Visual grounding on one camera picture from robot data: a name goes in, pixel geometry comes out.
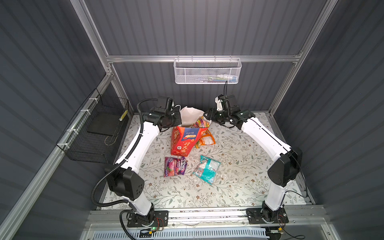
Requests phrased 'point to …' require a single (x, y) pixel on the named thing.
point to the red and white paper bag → (184, 138)
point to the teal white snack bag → (207, 169)
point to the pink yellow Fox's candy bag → (201, 123)
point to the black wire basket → (94, 134)
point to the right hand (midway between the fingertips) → (208, 114)
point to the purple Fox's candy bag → (173, 166)
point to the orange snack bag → (206, 138)
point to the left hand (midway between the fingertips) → (181, 120)
